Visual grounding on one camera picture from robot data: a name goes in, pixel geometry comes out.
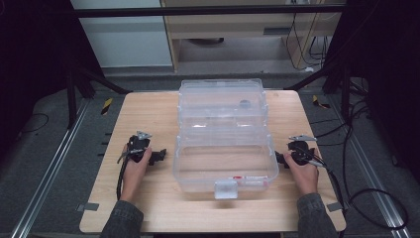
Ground grey tape piece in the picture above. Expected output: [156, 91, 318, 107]
[75, 201, 100, 213]
[326, 201, 345, 213]

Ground black horizontal bar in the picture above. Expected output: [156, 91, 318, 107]
[71, 4, 349, 19]

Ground thin black floor cable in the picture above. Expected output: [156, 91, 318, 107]
[19, 112, 51, 135]

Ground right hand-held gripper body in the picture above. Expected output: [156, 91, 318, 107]
[286, 134, 326, 169]

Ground light wooden desk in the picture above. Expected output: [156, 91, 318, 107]
[159, 0, 345, 71]

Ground black floor cables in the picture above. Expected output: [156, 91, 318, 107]
[309, 77, 374, 148]

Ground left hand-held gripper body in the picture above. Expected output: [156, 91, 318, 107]
[117, 130, 154, 165]

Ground person's right hand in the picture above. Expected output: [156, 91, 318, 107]
[282, 148, 320, 198]

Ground aluminium floor rail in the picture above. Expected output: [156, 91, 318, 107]
[9, 98, 91, 238]
[328, 94, 414, 238]

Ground black hanging cables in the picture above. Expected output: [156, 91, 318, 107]
[284, 12, 333, 71]

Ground black metal stand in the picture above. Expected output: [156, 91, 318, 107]
[64, 62, 134, 131]
[282, 59, 353, 124]

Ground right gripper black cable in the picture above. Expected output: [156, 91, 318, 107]
[310, 158, 410, 231]

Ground dark curtain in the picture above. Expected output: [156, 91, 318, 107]
[0, 0, 104, 160]
[322, 0, 420, 184]

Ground white cabinet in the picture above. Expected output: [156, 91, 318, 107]
[69, 0, 174, 69]

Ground yellow black tape strip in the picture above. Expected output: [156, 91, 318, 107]
[311, 94, 332, 110]
[100, 97, 114, 116]

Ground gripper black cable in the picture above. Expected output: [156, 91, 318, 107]
[310, 158, 410, 231]
[115, 155, 129, 201]

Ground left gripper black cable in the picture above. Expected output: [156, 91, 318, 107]
[115, 155, 129, 201]

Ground person's left hand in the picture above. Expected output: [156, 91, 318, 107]
[119, 144, 154, 204]

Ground clear plastic storage box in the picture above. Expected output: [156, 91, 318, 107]
[172, 77, 280, 201]

